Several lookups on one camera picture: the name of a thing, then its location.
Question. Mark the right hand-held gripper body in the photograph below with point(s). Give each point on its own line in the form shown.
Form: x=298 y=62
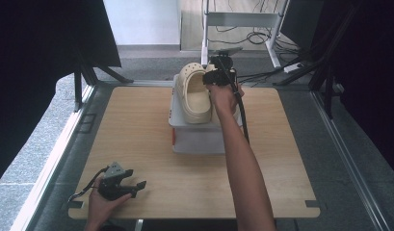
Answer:
x=223 y=69

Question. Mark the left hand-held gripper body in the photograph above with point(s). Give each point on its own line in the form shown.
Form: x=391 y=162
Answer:
x=111 y=189

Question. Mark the grey shoe rack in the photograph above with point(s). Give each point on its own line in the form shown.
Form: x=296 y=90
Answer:
x=191 y=138

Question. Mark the person's left hand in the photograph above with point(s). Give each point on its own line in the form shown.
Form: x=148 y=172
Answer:
x=99 y=208

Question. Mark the person's right hand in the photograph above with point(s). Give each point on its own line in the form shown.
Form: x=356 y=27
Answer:
x=225 y=97

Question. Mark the white power strip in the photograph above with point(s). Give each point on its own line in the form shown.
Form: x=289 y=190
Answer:
x=293 y=67

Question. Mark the black metal stand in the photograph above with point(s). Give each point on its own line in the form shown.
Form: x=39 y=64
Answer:
x=323 y=70
x=87 y=73

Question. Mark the black curtain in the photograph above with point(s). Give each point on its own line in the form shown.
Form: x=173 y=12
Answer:
x=371 y=80
x=40 y=64

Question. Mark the white desk frame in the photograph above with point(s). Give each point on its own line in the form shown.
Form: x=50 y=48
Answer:
x=241 y=19

